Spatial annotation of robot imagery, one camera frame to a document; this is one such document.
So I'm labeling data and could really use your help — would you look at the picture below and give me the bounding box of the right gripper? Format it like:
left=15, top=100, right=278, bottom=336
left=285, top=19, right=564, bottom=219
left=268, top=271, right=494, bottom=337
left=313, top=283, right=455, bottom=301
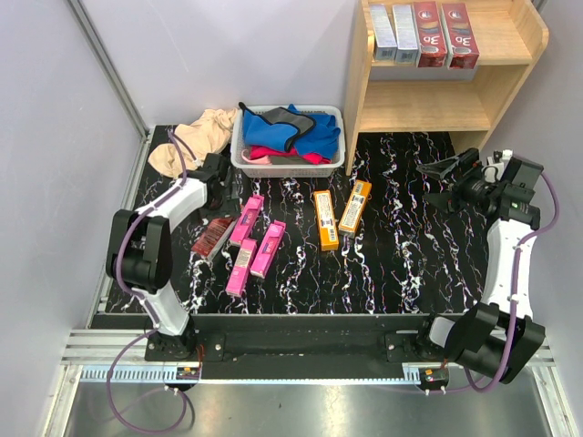
left=416, top=147, right=502, bottom=219

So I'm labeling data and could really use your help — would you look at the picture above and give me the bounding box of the dark red toothpaste box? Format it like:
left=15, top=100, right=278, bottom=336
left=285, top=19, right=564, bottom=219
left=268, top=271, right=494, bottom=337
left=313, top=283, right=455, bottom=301
left=191, top=217, right=236, bottom=261

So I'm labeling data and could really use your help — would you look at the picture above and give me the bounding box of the pink toothpaste box small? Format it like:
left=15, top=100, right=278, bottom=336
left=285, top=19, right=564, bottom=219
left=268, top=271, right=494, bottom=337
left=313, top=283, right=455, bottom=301
left=226, top=239, right=257, bottom=297

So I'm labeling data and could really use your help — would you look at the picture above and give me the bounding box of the red 3D toothpaste box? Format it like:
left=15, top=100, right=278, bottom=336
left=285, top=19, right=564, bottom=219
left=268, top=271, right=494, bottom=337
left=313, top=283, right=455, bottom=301
left=441, top=3, right=480, bottom=70
left=413, top=1, right=447, bottom=68

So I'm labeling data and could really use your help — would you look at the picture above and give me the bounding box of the silver toothpaste box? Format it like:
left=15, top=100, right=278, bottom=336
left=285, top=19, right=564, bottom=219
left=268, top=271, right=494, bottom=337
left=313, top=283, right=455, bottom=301
left=370, top=4, right=397, bottom=61
left=392, top=5, right=420, bottom=66

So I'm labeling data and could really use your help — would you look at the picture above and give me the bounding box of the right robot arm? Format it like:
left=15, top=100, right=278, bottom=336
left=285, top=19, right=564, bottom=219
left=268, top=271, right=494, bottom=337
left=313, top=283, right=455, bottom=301
left=413, top=148, right=550, bottom=392

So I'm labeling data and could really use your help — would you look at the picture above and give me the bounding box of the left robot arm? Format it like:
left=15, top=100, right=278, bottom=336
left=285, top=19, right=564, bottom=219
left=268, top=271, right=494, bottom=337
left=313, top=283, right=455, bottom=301
left=106, top=154, right=240, bottom=361

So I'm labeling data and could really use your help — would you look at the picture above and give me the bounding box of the wooden shelf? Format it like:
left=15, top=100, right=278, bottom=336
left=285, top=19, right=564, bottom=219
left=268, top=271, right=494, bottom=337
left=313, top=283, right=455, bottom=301
left=343, top=1, right=549, bottom=172

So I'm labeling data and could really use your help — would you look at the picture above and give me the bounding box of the magenta cloth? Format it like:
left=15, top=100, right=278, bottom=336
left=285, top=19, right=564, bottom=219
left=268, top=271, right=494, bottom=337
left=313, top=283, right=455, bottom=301
left=241, top=146, right=331, bottom=165

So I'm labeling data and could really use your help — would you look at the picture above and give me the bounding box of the pink cloth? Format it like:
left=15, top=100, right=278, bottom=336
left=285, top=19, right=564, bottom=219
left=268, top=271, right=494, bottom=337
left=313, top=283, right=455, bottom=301
left=240, top=148, right=272, bottom=167

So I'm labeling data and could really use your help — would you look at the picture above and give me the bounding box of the beige cloth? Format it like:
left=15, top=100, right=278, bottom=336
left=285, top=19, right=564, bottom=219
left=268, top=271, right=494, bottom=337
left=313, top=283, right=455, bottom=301
left=148, top=108, right=238, bottom=178

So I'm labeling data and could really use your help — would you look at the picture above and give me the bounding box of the white plastic basket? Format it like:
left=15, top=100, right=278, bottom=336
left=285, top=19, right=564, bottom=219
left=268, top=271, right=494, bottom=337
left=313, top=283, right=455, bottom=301
left=230, top=105, right=345, bottom=178

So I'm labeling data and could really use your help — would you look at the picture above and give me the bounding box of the yellow toothpaste box right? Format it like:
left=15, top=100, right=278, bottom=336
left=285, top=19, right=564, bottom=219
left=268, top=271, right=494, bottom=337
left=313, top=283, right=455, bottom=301
left=338, top=180, right=372, bottom=238

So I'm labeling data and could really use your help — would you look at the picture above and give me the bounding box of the yellow toothpaste box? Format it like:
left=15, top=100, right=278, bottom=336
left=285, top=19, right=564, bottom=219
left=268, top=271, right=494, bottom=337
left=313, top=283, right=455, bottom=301
left=338, top=180, right=372, bottom=238
left=313, top=190, right=340, bottom=251

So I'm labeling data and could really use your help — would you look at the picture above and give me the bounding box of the yellow toothpaste box left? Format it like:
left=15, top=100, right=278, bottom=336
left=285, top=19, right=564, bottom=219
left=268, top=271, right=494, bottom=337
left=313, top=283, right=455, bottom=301
left=313, top=190, right=340, bottom=251

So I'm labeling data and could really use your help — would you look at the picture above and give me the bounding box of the blue cloth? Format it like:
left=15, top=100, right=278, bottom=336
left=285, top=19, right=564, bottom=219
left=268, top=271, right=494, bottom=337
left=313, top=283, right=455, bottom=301
left=240, top=103, right=341, bottom=162

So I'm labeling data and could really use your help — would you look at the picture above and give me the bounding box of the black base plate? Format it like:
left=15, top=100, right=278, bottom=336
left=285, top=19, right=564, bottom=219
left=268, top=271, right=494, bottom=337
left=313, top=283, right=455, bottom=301
left=145, top=314, right=444, bottom=383

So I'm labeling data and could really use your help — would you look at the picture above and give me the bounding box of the aluminium rail frame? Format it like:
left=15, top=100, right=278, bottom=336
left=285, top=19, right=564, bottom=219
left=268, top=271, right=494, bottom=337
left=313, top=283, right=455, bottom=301
left=42, top=330, right=582, bottom=436

